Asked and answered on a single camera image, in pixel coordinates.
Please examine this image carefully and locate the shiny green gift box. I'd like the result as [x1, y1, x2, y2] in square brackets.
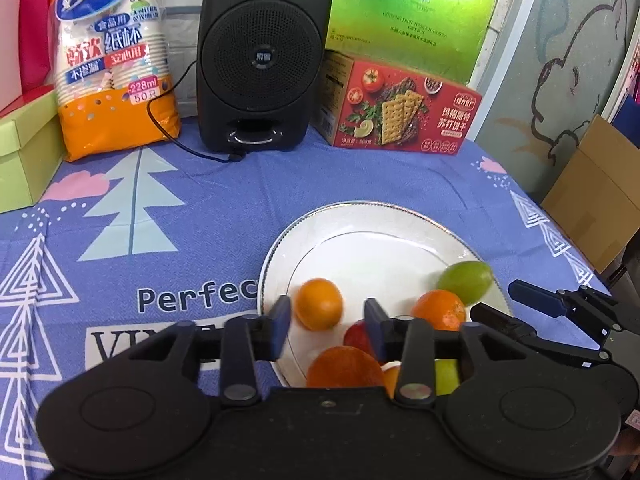
[325, 0, 502, 87]

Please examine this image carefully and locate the brown cardboard box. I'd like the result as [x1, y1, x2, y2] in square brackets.
[542, 150, 640, 274]
[576, 115, 640, 201]

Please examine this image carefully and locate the black speaker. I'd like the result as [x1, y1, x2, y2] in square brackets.
[196, 0, 336, 154]

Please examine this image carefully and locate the blue printed tablecloth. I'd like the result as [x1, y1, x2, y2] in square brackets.
[0, 115, 613, 403]

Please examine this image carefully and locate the green lime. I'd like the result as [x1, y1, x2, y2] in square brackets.
[435, 260, 493, 307]

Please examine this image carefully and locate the red apple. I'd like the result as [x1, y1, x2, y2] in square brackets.
[343, 320, 386, 364]

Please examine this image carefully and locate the light green lidded box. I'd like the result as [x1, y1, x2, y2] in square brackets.
[0, 91, 64, 216]

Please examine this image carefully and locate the small orange mandarin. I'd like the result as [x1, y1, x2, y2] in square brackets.
[294, 278, 345, 331]
[382, 365, 404, 399]

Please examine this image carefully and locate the orange paper cup pack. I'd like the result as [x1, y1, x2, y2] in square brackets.
[47, 0, 182, 163]

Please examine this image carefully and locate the large orange mandarin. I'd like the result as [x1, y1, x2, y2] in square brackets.
[306, 346, 386, 389]

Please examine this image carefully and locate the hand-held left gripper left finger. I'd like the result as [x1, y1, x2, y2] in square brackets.
[125, 295, 292, 407]

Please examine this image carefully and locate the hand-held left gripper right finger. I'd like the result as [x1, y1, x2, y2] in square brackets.
[364, 298, 518, 405]

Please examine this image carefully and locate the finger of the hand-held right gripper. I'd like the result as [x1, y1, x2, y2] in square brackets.
[470, 302, 614, 370]
[508, 281, 624, 342]

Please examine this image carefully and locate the white post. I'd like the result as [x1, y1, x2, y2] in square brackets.
[470, 0, 547, 136]

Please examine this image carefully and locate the white plate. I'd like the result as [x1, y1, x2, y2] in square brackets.
[257, 201, 514, 389]

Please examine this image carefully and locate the round green fruit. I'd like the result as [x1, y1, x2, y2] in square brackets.
[434, 358, 461, 396]

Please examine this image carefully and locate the black speaker cable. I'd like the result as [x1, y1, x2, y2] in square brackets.
[146, 60, 245, 165]

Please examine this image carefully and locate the red cracker box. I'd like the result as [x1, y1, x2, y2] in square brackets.
[313, 50, 484, 157]

